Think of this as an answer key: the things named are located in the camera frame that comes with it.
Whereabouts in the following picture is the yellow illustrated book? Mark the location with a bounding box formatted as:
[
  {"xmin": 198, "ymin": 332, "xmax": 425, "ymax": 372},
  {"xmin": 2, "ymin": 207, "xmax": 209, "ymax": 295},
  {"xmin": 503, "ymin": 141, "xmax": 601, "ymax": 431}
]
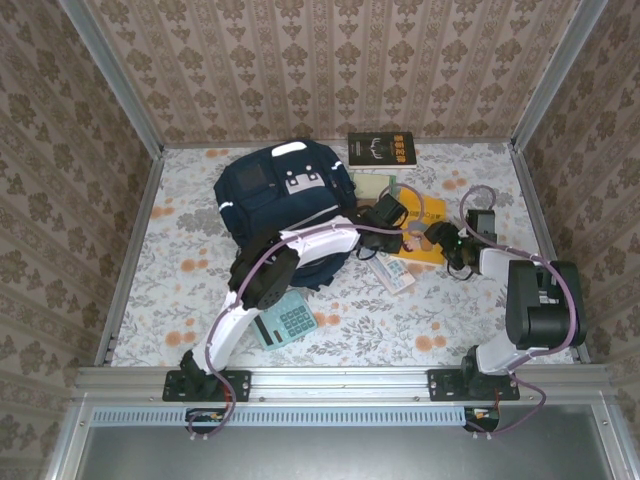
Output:
[{"xmin": 389, "ymin": 193, "xmax": 449, "ymax": 266}]

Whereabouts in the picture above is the pale green notepad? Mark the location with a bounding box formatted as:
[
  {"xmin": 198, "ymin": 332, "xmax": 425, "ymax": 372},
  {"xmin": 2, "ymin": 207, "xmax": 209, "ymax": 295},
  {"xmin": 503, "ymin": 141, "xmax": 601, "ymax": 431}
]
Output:
[{"xmin": 349, "ymin": 170, "xmax": 399, "ymax": 201}]

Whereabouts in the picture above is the black book with gold print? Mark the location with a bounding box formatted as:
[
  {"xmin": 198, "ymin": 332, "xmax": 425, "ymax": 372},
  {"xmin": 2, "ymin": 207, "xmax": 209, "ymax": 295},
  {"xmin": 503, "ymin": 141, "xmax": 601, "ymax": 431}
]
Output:
[{"xmin": 347, "ymin": 131, "xmax": 418, "ymax": 169}]

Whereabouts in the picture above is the navy blue backpack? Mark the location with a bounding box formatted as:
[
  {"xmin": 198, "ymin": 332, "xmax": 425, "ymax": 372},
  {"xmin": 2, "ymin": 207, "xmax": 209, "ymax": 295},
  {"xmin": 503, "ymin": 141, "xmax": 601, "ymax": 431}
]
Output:
[{"xmin": 213, "ymin": 138, "xmax": 361, "ymax": 291}]

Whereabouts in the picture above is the teal calculator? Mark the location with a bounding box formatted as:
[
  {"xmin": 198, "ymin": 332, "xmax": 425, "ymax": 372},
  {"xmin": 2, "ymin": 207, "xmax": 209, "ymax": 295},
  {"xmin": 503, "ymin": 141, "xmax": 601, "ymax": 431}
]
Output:
[{"xmin": 252, "ymin": 289, "xmax": 320, "ymax": 351}]

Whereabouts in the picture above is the floral table cloth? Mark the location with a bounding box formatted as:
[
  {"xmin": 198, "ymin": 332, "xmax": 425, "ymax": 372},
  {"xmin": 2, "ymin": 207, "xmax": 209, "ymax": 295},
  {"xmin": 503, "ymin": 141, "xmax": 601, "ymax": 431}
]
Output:
[{"xmin": 110, "ymin": 142, "xmax": 576, "ymax": 369}]

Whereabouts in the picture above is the grey metal sheet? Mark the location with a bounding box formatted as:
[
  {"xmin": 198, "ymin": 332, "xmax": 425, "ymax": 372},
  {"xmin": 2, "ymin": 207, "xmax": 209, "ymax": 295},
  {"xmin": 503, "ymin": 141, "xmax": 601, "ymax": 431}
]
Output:
[{"xmin": 74, "ymin": 424, "xmax": 617, "ymax": 480}]

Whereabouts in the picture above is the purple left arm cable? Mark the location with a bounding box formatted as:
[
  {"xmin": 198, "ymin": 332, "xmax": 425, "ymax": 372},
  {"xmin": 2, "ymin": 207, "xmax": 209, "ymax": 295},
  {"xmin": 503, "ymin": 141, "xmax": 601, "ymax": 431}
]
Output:
[{"xmin": 187, "ymin": 183, "xmax": 426, "ymax": 441}]

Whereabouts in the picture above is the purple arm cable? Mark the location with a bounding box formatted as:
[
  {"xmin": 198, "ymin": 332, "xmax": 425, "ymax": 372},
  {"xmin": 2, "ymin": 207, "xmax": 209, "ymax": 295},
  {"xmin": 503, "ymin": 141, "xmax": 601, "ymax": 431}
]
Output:
[
  {"xmin": 458, "ymin": 184, "xmax": 589, "ymax": 441},
  {"xmin": 187, "ymin": 183, "xmax": 426, "ymax": 441}
]

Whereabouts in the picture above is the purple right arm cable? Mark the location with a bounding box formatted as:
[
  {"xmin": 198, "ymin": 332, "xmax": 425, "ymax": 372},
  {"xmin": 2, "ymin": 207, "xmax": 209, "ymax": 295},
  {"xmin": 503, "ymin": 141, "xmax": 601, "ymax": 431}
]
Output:
[{"xmin": 458, "ymin": 184, "xmax": 589, "ymax": 441}]

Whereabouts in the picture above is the aluminium side rail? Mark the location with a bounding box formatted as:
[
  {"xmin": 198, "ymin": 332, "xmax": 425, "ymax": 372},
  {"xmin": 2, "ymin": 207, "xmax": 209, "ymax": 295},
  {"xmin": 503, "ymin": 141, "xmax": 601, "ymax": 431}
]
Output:
[
  {"xmin": 93, "ymin": 149, "xmax": 166, "ymax": 367},
  {"xmin": 508, "ymin": 143, "xmax": 592, "ymax": 364}
]

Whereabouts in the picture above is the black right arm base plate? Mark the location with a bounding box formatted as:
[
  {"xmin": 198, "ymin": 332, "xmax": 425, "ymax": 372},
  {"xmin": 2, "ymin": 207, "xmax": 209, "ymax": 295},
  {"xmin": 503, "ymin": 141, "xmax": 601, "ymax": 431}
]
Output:
[{"xmin": 427, "ymin": 368, "xmax": 521, "ymax": 402}]

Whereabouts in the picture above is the aluminium mounting rail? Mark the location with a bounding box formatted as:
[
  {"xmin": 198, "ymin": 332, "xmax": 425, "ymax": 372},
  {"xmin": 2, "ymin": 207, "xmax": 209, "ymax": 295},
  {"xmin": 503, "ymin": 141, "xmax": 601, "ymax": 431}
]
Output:
[{"xmin": 74, "ymin": 366, "xmax": 611, "ymax": 401}]

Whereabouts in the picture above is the grey slotted cable duct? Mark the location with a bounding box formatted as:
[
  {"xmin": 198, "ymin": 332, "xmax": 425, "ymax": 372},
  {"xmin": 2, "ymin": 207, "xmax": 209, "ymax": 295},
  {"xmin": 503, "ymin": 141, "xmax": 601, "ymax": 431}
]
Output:
[{"xmin": 92, "ymin": 405, "xmax": 474, "ymax": 427}]

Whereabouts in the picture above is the aluminium frame post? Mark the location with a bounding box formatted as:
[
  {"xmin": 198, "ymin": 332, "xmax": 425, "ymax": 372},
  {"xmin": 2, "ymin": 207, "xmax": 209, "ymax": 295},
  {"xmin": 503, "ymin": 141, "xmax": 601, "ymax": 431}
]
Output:
[
  {"xmin": 58, "ymin": 0, "xmax": 165, "ymax": 157},
  {"xmin": 510, "ymin": 0, "xmax": 610, "ymax": 151}
]

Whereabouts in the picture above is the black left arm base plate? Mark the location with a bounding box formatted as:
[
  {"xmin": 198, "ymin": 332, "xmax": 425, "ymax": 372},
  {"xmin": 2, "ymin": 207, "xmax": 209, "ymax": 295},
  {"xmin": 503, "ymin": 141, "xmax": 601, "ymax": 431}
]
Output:
[{"xmin": 162, "ymin": 369, "xmax": 252, "ymax": 403}]

